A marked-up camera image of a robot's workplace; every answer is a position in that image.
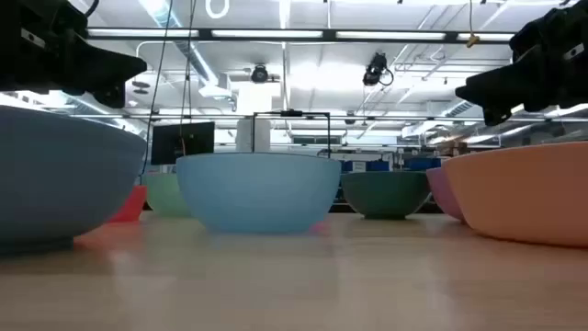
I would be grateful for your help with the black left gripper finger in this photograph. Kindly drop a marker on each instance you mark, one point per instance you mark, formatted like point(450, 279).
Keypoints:
point(112, 97)
point(115, 69)

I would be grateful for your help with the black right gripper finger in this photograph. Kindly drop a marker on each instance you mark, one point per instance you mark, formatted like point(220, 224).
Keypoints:
point(496, 87)
point(496, 115)

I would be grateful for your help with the peach orange plastic bowl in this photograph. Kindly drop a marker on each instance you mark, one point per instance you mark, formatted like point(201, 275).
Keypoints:
point(523, 193)

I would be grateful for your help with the grey-blue plastic bowl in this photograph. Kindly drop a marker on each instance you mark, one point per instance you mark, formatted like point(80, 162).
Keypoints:
point(59, 174)

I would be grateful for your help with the pink plastic bowl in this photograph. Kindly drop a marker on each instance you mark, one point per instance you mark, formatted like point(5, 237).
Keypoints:
point(441, 193)

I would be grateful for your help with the light green plastic bowl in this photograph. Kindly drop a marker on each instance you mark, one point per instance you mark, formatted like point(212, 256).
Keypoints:
point(165, 193)

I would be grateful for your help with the black computer monitor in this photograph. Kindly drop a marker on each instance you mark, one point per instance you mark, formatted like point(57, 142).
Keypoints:
point(184, 142)

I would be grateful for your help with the blue storage bins row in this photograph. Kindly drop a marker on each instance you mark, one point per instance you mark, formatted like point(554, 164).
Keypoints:
point(413, 164)

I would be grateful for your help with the orange-red plastic bowl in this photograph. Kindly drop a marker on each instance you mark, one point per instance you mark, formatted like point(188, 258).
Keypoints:
point(131, 207)

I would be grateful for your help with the dark green plastic bowl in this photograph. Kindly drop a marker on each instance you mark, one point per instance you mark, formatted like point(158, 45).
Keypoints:
point(386, 193)

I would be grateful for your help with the white square pillar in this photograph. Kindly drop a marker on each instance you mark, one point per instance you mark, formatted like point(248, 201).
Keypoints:
point(252, 133)

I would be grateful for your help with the light blue plastic bowl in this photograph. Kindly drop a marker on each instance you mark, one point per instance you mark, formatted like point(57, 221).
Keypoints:
point(257, 193)

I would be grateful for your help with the black overhead light bar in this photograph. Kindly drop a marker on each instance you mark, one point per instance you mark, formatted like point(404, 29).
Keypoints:
point(328, 35)

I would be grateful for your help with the black ceiling-mounted camera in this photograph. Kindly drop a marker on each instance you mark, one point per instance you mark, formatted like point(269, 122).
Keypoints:
point(376, 69)

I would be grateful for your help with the round black ceiling camera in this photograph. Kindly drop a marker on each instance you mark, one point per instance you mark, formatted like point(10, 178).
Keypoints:
point(259, 73)

